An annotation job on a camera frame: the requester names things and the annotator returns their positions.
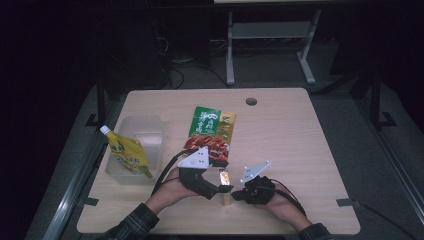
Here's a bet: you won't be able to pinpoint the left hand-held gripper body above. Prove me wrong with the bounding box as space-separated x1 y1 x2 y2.
176 146 218 201

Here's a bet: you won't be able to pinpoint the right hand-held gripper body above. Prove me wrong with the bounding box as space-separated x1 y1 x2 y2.
239 160 277 206

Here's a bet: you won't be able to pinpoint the clear plastic container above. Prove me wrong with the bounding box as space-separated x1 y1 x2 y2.
105 115 165 186

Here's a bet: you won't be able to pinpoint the yellow green spout pouch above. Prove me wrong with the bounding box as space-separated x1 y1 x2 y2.
99 125 154 180

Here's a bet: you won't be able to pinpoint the person's left hand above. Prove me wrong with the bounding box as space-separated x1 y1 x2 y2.
155 167 198 209

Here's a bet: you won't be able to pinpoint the person's right hand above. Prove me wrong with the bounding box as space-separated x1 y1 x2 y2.
255 183 308 224

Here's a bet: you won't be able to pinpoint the green and red snack packet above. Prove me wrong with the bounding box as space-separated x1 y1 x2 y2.
183 105 237 162

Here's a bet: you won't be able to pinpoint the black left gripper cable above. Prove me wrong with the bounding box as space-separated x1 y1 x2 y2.
150 148 200 197

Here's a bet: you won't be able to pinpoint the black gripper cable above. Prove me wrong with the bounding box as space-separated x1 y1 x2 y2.
268 178 308 218
150 148 200 197

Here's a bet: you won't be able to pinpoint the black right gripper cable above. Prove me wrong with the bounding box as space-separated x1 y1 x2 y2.
268 178 308 218

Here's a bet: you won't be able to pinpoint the grey table bracket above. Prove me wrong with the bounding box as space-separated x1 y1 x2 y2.
335 197 360 208
77 196 100 208

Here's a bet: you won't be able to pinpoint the black floor cables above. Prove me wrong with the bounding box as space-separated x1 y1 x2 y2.
156 34 232 90

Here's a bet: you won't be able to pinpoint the black metal post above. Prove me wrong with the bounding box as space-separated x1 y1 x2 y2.
84 75 108 128
369 68 398 130

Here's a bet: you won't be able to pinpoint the aluminium frame rail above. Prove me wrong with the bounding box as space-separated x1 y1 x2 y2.
354 98 424 216
41 131 113 240

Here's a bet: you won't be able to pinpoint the thin black floor cable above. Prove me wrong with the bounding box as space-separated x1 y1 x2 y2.
358 202 419 240

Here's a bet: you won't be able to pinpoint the white metal stand frame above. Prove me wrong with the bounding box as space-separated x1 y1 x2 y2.
225 9 323 86

